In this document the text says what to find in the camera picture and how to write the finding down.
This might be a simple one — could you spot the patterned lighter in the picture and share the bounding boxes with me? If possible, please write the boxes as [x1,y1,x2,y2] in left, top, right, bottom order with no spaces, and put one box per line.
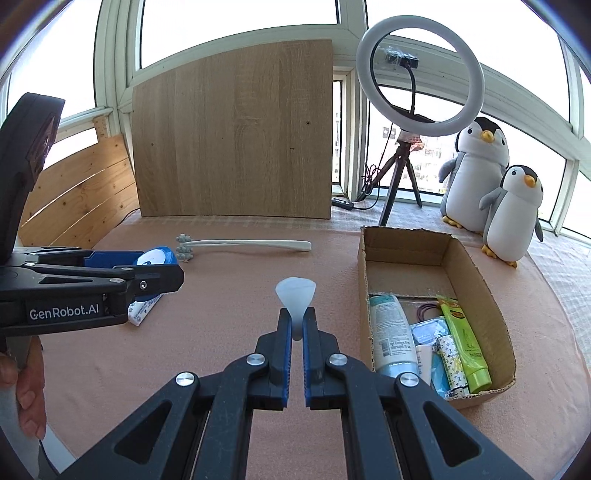
[434,335,471,398]

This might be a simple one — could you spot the black tripod stand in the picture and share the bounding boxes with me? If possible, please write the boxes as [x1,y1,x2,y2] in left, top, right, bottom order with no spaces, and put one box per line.
[378,111,423,228]

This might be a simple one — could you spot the small white funnel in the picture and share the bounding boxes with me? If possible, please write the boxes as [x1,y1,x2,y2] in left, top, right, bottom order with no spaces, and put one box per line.
[274,277,318,342]

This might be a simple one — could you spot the green hand cream tube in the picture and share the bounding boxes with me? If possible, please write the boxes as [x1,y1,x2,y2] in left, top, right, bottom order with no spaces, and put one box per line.
[436,295,492,394]

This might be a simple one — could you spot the white tube with blue cap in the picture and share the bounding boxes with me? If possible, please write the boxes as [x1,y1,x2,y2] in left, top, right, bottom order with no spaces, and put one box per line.
[368,294,421,379]

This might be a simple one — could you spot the black webcam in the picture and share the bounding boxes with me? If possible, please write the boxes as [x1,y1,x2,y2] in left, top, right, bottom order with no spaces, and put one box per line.
[383,46,421,70]

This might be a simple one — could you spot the pine wood plank panel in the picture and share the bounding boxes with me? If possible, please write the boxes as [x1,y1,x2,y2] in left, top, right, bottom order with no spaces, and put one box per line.
[16,134,139,250]

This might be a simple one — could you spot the light blue plastic packet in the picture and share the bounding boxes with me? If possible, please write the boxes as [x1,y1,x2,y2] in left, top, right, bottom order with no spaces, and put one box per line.
[410,316,455,400]

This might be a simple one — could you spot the black ring light cable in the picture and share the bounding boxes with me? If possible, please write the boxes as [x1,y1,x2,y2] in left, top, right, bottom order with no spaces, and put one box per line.
[330,124,400,210]

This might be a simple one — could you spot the white window frame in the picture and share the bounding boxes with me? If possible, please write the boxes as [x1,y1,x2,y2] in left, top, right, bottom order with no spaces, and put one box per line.
[0,0,591,241]

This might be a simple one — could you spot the large oak wood board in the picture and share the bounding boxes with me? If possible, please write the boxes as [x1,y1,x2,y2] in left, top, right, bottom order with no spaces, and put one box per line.
[130,39,334,220]

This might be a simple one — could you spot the white ring light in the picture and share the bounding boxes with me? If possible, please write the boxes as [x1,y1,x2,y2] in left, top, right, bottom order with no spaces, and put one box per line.
[355,15,484,138]

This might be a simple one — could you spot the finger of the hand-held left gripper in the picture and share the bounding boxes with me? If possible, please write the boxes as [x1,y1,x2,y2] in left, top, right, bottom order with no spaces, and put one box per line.
[18,262,184,303]
[14,247,145,269]

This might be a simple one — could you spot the white massage roller grey balls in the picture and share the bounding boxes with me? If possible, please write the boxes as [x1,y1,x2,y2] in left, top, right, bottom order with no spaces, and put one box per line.
[175,233,312,264]

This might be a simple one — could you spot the person's left hand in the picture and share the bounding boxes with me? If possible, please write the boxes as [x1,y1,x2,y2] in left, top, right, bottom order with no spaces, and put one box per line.
[0,342,47,439]

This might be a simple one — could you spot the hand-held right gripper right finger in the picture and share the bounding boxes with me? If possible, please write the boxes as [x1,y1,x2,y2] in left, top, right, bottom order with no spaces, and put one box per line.
[302,307,534,480]

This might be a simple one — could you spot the cardboard box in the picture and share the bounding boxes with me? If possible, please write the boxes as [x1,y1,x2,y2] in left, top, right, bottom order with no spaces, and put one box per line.
[357,225,517,411]

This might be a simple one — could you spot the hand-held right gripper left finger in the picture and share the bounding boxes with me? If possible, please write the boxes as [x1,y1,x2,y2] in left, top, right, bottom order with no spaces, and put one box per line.
[58,308,294,480]

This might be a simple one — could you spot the white patterned tissue pack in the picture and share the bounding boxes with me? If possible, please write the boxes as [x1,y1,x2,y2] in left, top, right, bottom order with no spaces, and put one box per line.
[128,292,164,327]

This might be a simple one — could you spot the small penguin plush toy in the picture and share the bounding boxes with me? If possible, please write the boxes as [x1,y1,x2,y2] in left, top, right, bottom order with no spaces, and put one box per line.
[479,165,544,268]

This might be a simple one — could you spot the purple hair ties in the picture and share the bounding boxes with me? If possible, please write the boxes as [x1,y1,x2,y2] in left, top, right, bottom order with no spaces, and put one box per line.
[416,301,445,321]

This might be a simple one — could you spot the large penguin plush toy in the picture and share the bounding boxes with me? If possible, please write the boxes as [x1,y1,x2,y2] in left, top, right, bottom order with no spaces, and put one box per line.
[438,116,511,234]

